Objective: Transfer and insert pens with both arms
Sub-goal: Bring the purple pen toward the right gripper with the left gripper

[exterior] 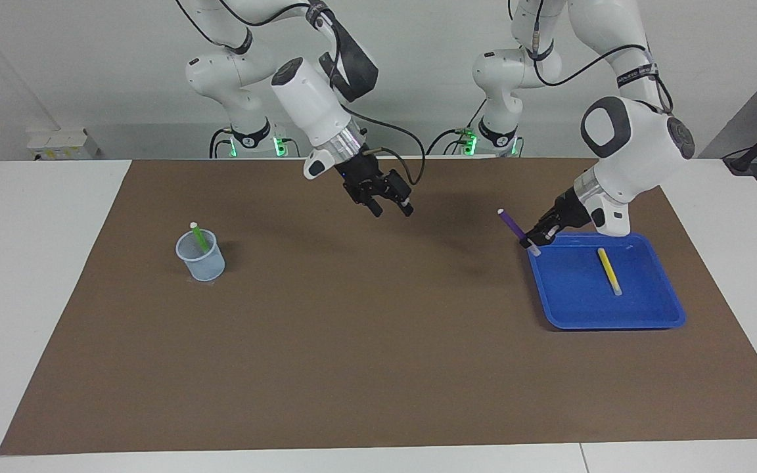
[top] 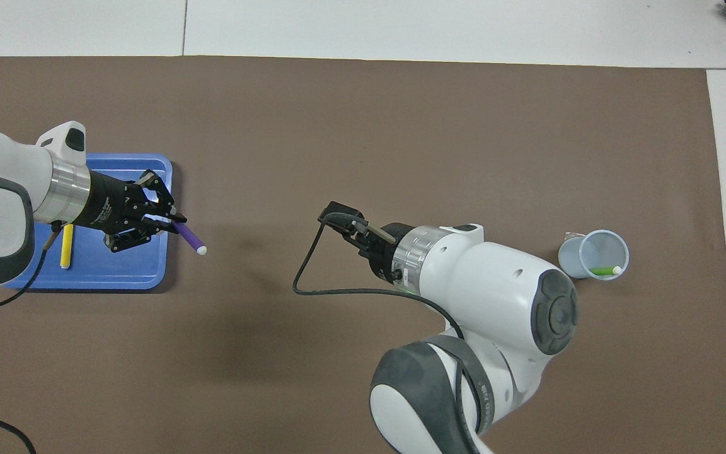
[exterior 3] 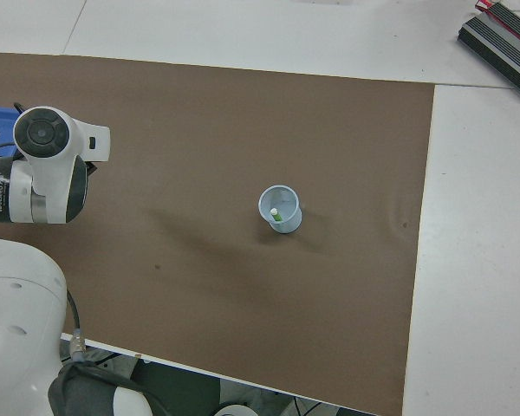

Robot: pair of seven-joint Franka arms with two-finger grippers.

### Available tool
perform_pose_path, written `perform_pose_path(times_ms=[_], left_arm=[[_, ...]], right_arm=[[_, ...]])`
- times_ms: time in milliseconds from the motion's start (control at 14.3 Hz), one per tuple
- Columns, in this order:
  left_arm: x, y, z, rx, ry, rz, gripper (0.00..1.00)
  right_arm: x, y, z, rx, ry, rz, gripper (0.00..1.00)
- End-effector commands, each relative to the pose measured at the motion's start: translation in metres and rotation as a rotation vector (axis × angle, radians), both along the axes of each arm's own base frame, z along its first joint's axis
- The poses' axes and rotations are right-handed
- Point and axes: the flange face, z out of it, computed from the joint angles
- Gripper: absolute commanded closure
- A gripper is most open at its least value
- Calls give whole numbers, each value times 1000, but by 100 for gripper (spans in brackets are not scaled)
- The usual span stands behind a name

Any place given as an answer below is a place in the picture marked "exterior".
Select green pen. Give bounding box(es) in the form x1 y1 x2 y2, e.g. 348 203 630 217
189 222 212 254

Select translucent plastic cup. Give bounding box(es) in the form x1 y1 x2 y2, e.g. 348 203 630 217
175 229 226 282

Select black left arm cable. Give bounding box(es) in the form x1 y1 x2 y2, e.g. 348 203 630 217
530 0 675 116

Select white wall socket box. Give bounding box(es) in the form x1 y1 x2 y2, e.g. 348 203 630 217
26 128 100 162

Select purple pen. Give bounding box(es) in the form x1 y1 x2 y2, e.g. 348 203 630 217
497 208 542 257

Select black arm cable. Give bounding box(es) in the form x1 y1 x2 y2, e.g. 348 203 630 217
530 0 675 116
175 0 426 188

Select black base cable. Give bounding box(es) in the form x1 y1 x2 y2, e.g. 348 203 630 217
210 128 235 158
426 99 488 156

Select yellow pen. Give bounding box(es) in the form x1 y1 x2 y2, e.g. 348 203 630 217
597 248 623 296

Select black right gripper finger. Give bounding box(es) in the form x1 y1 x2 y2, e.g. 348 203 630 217
384 169 415 217
351 187 384 218

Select blue plastic tray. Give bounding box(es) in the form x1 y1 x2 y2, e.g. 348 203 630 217
525 231 687 330

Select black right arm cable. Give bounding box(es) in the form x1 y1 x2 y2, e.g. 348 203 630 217
175 0 426 188

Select brown table mat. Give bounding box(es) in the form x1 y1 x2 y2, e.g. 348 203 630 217
0 156 757 456

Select black right base cable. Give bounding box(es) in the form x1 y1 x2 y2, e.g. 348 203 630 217
210 128 235 158

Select black left base cable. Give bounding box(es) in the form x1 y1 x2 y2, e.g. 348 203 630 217
426 99 488 156

